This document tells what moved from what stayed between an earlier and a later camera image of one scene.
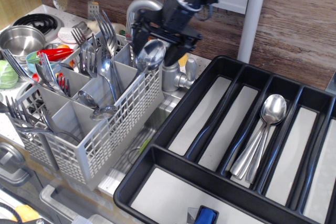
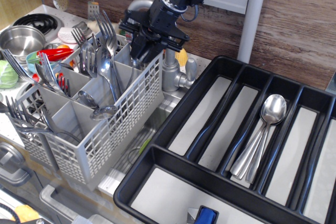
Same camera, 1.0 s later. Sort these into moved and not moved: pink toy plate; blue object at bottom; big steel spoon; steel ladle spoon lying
Moved: big steel spoon
Not moved: blue object at bottom; pink toy plate; steel ladle spoon lying
